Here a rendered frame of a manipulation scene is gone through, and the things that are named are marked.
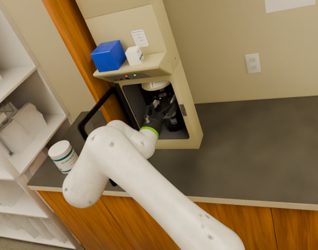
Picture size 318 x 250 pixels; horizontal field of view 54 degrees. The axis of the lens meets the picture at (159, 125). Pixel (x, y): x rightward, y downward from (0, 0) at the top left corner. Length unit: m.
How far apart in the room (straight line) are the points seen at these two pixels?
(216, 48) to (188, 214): 1.15
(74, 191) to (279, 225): 0.96
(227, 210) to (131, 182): 0.79
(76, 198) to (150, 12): 0.74
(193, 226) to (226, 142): 0.91
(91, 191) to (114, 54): 0.61
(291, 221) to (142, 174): 0.88
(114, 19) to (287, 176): 0.97
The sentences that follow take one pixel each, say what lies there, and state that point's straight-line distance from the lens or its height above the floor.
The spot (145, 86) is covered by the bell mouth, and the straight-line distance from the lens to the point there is 1.51.
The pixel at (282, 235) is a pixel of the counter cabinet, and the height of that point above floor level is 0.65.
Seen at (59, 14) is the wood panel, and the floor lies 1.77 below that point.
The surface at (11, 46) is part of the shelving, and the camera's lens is 2.44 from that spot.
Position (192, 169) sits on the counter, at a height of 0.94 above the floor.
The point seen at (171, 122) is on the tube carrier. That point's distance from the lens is 1.64.
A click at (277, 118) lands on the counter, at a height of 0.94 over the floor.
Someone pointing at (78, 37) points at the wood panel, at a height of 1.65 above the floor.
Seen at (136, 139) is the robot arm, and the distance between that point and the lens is 1.32.
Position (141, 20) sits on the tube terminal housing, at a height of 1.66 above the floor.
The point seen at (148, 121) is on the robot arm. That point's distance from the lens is 1.42.
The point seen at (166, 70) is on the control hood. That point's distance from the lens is 1.30.
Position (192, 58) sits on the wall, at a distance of 1.83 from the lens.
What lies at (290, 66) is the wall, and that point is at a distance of 1.80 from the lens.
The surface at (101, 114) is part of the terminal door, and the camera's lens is 1.44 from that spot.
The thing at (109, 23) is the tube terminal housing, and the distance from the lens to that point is 1.37.
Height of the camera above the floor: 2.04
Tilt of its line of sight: 35 degrees down
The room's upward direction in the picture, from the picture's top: 22 degrees counter-clockwise
